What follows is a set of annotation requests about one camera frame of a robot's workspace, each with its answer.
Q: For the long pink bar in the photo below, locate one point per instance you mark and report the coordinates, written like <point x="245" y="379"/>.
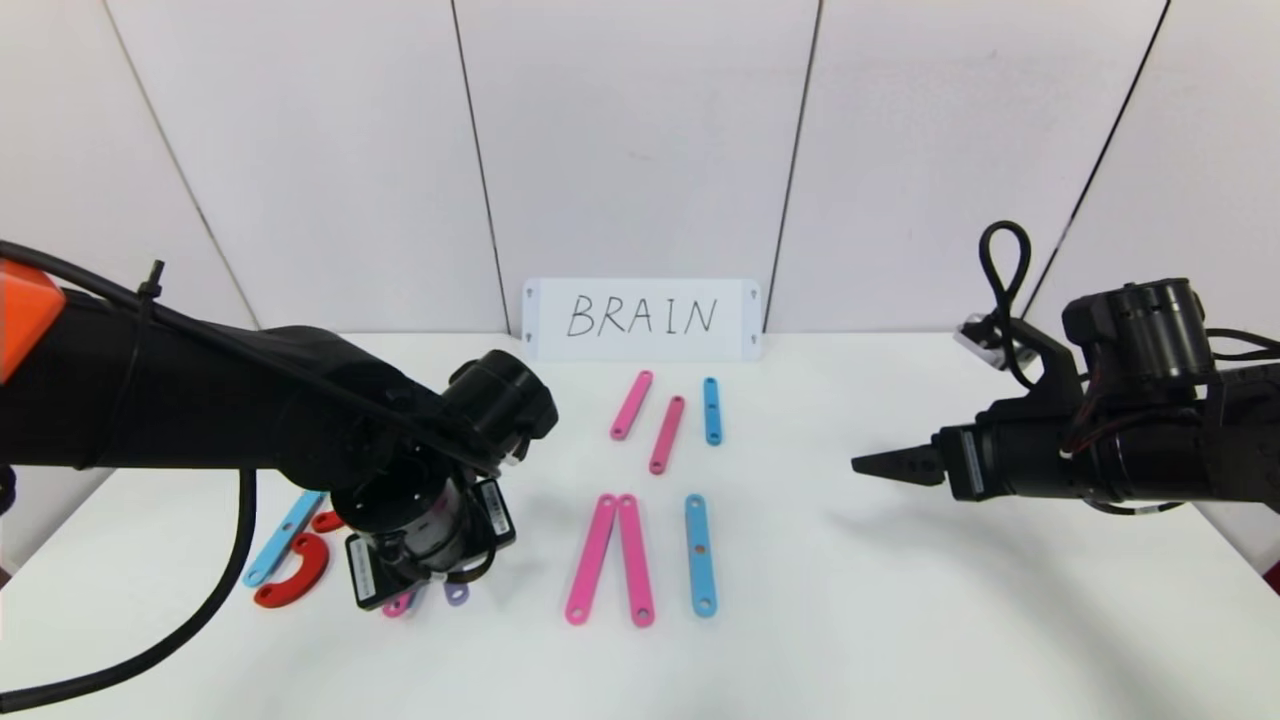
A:
<point x="591" y="560"/>
<point x="397" y="605"/>
<point x="636" y="560"/>

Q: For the dark red object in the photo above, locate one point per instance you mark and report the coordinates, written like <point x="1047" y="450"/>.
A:
<point x="1275" y="580"/>

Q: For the long light blue bar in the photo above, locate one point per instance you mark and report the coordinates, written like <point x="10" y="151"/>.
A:
<point x="275" y="545"/>

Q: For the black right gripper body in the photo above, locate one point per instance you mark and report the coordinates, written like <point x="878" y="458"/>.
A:
<point x="966" y="461"/>

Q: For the white BRAIN sign card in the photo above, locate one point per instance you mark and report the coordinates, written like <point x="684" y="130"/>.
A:
<point x="740" y="320"/>

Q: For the short blue bar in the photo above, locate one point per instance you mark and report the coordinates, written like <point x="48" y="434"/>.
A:
<point x="712" y="410"/>

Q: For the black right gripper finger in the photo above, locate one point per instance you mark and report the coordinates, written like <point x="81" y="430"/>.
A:
<point x="905" y="467"/>
<point x="925" y="451"/>

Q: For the short purple bar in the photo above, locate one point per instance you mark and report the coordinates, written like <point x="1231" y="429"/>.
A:
<point x="456" y="596"/>

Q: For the short pink bar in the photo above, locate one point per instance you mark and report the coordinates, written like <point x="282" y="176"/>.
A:
<point x="632" y="405"/>

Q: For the orange and black left arm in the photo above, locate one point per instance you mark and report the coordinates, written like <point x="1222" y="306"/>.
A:
<point x="150" y="400"/>

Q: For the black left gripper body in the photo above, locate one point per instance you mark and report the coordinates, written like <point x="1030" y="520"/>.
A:
<point x="366" y="578"/>

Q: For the blue bar with orange underside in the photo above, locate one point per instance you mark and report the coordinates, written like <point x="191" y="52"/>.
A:
<point x="701" y="580"/>

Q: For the dark pink bar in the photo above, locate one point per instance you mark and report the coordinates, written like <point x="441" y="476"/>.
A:
<point x="667" y="435"/>

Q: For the large red C piece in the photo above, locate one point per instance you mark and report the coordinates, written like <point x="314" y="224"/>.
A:
<point x="325" y="522"/>
<point x="310" y="575"/>

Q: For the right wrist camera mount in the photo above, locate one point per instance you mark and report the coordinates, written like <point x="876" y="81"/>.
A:
<point x="1048" y="365"/>

